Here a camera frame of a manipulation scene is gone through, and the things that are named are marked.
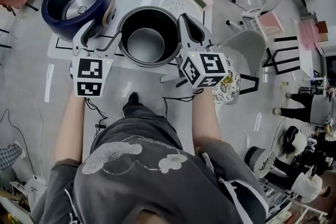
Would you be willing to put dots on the black metal frame stand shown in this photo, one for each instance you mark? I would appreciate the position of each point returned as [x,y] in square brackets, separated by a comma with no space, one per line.
[278,57]

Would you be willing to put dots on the person's dark grey trousers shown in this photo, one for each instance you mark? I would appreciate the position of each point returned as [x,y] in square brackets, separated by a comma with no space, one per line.
[149,118]

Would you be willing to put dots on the pink checked cloth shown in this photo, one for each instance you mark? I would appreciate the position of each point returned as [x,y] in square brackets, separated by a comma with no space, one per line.
[308,34]

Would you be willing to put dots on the white round plate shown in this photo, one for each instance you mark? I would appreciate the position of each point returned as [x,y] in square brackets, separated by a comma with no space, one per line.
[176,5]

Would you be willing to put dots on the person's left forearm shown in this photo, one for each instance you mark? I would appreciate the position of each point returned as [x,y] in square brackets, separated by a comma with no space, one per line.
[69,133]

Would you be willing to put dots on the black white floral seat cushion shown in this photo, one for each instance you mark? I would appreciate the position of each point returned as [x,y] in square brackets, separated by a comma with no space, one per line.
[228,86]

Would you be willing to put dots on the person's grey printed shirt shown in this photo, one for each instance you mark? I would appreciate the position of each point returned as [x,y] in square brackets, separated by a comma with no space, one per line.
[147,181]

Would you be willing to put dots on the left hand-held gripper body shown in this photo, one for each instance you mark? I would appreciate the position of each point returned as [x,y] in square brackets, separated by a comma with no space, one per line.
[89,76]

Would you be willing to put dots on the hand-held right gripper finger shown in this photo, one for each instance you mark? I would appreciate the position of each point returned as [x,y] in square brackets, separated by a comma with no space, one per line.
[182,31]
[200,32]

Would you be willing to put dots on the grey shell chair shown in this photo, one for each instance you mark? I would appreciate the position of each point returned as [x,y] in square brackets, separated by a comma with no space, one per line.
[246,47]

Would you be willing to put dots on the dark metal pot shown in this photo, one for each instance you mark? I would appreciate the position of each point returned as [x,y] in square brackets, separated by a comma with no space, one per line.
[145,44]

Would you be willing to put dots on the white plastic bag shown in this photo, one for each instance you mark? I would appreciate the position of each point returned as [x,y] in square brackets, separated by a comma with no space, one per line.
[307,187]

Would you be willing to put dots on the white low shelf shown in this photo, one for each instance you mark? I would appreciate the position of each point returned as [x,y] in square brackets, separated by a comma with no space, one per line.
[29,194]

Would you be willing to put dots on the grey white fabric bin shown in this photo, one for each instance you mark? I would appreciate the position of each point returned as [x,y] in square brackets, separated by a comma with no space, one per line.
[258,162]

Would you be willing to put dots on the person's right forearm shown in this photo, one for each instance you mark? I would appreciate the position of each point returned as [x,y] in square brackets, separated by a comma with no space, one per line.
[206,123]

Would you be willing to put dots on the person's right black shoe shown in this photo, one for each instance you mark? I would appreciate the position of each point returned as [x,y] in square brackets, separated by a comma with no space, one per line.
[133,98]

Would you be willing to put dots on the white storage rack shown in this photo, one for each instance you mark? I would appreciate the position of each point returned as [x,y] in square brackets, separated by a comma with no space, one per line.
[288,204]

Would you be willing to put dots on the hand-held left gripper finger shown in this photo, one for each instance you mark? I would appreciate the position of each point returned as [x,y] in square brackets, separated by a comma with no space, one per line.
[80,36]
[111,47]

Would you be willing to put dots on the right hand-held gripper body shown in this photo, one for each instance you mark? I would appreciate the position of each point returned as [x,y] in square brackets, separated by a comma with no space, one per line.
[204,68]

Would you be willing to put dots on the white chair with pink cushion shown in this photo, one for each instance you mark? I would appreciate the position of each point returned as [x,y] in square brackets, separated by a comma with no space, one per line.
[269,23]

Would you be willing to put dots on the brown cardboard box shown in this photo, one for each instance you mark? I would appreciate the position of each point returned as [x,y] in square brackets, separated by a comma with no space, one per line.
[321,31]

